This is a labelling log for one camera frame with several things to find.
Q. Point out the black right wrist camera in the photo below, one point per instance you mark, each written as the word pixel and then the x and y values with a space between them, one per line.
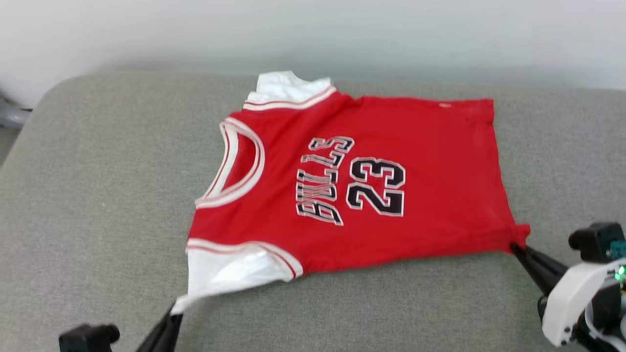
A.
pixel 594 242

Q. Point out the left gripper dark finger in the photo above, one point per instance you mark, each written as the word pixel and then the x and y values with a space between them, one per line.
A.
pixel 172 332
pixel 155 340

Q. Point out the red white basketball jersey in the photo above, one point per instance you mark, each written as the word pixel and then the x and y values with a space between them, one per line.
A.
pixel 415 146

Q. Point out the grey fabric sofa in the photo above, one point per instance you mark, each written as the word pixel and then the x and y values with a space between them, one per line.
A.
pixel 98 195

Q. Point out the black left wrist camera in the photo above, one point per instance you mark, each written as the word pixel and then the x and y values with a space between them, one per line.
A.
pixel 88 340

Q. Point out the grey metal pipe frame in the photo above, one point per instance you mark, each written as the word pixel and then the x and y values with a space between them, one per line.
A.
pixel 12 115

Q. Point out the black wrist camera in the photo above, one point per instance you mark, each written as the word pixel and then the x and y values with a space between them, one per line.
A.
pixel 594 242
pixel 88 340

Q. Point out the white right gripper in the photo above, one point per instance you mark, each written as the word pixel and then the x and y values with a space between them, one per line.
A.
pixel 567 303

